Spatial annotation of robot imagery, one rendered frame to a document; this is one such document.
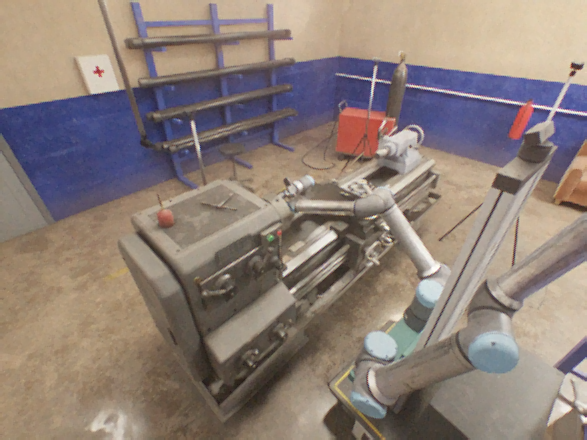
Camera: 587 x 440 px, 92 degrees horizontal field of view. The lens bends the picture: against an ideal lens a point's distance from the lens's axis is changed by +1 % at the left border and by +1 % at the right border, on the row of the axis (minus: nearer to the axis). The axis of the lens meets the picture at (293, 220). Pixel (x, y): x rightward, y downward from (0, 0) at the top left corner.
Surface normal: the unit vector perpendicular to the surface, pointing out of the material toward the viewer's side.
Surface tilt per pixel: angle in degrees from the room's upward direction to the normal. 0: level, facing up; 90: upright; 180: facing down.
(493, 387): 0
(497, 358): 83
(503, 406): 0
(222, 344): 32
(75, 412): 0
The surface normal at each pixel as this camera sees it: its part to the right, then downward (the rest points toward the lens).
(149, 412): 0.00, -0.81
